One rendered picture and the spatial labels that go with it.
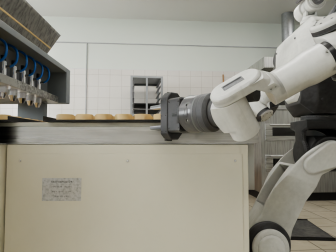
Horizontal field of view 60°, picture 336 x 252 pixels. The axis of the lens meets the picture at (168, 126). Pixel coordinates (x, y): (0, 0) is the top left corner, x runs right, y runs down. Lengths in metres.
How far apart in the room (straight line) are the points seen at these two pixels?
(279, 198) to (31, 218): 0.75
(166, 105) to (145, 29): 4.71
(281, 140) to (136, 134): 3.71
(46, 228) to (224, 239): 0.50
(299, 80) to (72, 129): 0.61
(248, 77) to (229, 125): 0.10
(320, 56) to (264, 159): 3.78
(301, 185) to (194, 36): 4.62
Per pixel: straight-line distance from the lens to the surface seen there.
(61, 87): 1.42
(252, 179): 0.92
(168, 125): 0.72
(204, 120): 0.63
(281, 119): 4.48
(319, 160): 1.02
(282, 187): 1.02
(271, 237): 0.99
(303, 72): 0.63
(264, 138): 4.37
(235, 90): 0.58
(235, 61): 5.48
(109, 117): 0.85
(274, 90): 0.61
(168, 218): 0.86
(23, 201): 0.94
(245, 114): 0.61
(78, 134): 0.88
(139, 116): 0.83
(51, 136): 0.90
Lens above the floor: 0.84
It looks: 3 degrees up
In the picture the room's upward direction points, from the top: straight up
